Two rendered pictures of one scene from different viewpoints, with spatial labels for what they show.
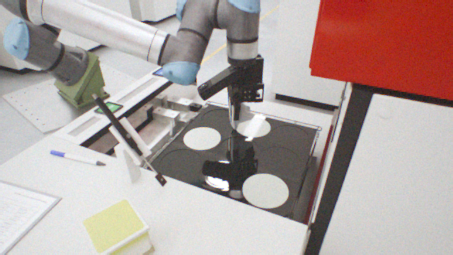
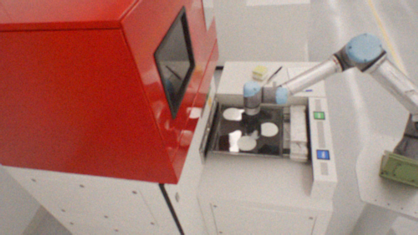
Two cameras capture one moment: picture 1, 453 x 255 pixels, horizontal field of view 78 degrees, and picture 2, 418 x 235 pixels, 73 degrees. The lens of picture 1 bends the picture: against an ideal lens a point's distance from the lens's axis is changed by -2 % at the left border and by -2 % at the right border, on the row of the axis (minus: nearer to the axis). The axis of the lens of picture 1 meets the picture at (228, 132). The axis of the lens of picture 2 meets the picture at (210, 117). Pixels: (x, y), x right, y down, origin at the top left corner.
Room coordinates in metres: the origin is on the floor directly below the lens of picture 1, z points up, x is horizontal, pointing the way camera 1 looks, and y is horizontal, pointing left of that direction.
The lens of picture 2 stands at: (1.62, -0.34, 2.04)
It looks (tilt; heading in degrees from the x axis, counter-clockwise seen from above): 43 degrees down; 174
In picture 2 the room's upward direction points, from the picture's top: 10 degrees counter-clockwise
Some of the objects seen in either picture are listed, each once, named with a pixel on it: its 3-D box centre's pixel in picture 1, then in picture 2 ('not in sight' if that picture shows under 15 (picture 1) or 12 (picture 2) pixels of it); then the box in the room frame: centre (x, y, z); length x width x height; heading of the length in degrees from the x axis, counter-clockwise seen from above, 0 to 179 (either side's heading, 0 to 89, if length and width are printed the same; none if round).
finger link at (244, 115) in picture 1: (243, 117); not in sight; (0.65, -0.04, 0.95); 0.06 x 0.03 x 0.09; 102
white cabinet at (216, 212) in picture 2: not in sight; (267, 170); (0.54, 0.10, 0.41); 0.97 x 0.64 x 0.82; 156
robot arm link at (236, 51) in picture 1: (241, 47); (252, 107); (0.66, -0.03, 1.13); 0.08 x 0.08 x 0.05
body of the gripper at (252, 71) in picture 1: (243, 78); (250, 120); (0.66, -0.04, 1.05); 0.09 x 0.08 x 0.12; 102
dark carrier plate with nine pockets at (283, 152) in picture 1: (238, 149); (248, 128); (0.57, -0.03, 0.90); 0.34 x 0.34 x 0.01; 66
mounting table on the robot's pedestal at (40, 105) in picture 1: (85, 105); (404, 181); (1.03, 0.60, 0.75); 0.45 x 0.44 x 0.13; 50
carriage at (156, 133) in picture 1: (152, 137); (298, 133); (0.66, 0.22, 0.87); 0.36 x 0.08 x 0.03; 156
